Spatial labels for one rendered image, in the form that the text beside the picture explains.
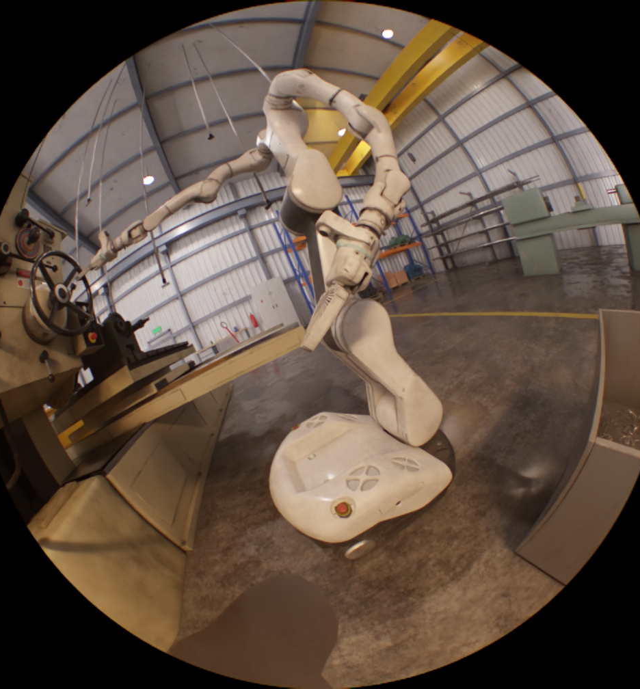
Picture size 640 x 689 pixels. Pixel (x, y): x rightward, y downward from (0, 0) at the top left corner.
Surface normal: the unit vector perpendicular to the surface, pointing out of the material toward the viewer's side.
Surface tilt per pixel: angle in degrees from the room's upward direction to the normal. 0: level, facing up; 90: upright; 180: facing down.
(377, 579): 0
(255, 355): 90
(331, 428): 73
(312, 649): 0
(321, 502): 10
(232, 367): 90
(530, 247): 90
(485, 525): 0
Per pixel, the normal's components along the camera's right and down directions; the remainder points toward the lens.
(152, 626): 0.92, -0.37
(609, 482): -0.88, 0.43
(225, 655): -0.39, -0.90
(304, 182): 0.18, 0.07
